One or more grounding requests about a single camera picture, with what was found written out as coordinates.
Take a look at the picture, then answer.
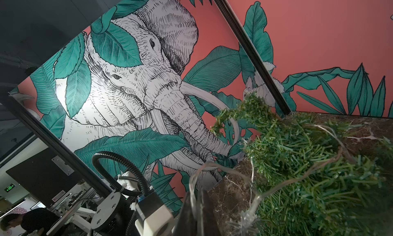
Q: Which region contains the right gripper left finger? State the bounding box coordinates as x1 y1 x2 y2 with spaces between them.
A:
173 192 197 236

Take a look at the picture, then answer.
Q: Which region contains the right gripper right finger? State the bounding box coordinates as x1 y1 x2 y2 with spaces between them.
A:
199 190 221 236

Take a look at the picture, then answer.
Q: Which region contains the mini christmas tree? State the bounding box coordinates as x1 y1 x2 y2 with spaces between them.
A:
212 96 393 236

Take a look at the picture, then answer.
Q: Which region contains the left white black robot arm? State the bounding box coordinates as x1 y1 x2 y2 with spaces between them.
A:
47 151 150 236

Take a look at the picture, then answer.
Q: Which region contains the person in background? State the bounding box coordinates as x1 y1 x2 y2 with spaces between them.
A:
1 208 60 236

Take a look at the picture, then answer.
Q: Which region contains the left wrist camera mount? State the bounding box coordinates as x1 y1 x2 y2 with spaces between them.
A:
131 192 175 236

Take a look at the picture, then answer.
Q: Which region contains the black front left frame post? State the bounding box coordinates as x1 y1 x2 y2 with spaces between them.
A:
1 91 112 197

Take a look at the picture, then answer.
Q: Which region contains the black frame post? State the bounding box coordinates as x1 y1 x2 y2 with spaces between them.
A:
1 91 112 197
214 0 291 116

